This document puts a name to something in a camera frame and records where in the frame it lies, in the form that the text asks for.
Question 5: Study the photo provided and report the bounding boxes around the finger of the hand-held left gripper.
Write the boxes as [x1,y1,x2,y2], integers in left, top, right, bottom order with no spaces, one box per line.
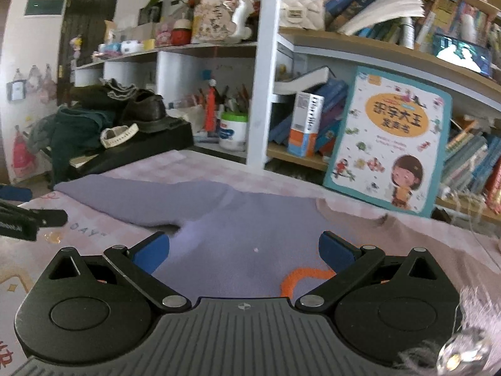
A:
[0,185,33,203]
[0,200,68,242]

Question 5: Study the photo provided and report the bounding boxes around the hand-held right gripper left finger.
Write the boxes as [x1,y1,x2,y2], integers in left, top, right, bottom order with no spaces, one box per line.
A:
[46,231,192,315]

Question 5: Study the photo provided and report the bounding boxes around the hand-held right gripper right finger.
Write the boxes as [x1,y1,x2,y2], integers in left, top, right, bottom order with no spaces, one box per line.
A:
[294,231,445,315]

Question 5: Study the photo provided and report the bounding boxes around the purple sweater with orange print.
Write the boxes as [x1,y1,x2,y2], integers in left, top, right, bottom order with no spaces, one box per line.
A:
[54,174,364,311]

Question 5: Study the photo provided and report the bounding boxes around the dark green cloth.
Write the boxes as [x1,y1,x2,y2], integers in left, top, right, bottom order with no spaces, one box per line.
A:
[49,106,118,186]

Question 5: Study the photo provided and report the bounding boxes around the black case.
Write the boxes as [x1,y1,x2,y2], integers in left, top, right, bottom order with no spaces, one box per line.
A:
[70,117,194,177]

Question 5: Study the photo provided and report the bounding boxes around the children's book with cartoon girl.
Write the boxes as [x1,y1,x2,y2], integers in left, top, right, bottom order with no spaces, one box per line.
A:
[323,66,453,218]

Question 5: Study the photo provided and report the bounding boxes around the white and orange box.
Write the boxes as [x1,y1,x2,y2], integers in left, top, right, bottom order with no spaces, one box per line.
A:
[287,91,325,158]

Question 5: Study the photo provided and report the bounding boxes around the stack of blue books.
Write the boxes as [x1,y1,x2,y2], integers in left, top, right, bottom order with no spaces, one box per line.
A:
[268,66,350,158]

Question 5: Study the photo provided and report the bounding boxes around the white pen holder cup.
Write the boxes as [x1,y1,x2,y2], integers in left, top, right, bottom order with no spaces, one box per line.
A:
[218,112,249,152]

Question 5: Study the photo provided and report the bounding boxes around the red slim bottle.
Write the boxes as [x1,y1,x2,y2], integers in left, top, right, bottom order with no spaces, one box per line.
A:
[204,79,217,133]

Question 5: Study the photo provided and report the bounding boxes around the row of colourful books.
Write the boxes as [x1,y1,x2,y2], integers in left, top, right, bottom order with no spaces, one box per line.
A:
[319,0,501,57]
[437,117,501,220]

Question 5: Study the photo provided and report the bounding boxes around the white bookshelf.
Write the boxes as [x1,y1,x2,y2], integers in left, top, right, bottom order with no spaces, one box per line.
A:
[74,0,501,226]

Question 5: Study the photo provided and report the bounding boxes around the dark door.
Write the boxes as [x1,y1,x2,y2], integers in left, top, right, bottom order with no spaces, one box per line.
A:
[57,0,125,106]

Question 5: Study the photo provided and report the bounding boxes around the red round toy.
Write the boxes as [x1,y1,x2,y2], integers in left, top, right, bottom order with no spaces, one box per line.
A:
[171,19,192,45]

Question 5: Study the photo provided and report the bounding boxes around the silver bottle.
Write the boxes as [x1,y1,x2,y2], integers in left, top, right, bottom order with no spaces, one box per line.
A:
[400,16,416,46]

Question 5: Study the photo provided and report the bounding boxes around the dark framed picture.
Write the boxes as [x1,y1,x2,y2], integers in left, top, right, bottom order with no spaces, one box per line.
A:
[434,34,494,77]

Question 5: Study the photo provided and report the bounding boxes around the open white book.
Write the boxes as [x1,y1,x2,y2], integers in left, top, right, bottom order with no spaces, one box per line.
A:
[340,0,426,36]

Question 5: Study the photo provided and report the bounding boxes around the white unicorn figurine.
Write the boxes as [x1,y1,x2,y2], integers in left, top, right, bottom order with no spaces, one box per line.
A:
[231,0,254,44]

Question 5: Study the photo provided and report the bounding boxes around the cartoon wall stickers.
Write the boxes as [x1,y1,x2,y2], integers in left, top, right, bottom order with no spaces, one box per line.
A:
[6,63,57,181]

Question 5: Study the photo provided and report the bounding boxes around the green wall sign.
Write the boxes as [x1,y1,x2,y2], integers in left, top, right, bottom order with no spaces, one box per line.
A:
[23,0,65,17]

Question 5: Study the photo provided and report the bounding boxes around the white quilted handbag pearl handle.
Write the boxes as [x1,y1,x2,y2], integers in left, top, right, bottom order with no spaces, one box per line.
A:
[280,0,325,30]

